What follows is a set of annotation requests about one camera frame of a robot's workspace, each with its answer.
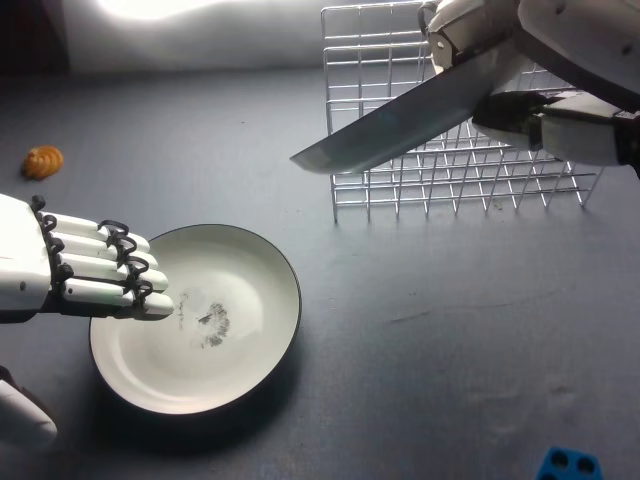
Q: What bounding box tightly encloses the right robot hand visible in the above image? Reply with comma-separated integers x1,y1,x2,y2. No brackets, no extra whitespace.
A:
419,0,640,169

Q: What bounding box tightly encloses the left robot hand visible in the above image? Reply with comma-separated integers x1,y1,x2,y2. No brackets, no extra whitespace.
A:
0,194,175,451

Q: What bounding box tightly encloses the white plate with smudge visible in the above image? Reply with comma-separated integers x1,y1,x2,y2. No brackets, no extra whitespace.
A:
88,223,303,415

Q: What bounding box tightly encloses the white plate black rim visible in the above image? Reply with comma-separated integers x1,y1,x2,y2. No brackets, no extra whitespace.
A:
289,47,521,176

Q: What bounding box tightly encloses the orange spiral toy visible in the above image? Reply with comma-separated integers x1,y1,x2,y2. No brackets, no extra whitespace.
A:
23,144,65,180

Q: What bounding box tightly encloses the white backdrop sheet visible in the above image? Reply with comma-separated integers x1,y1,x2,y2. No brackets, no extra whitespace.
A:
62,0,441,74

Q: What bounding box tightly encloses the grey table cloth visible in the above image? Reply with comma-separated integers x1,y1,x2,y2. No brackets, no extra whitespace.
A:
0,64,640,480

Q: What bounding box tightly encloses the blue pentagon block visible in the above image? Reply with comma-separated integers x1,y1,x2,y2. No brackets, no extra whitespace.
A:
537,446,609,480

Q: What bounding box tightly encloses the silver wire dish rack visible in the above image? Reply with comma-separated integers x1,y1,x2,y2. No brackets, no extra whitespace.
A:
319,0,605,225

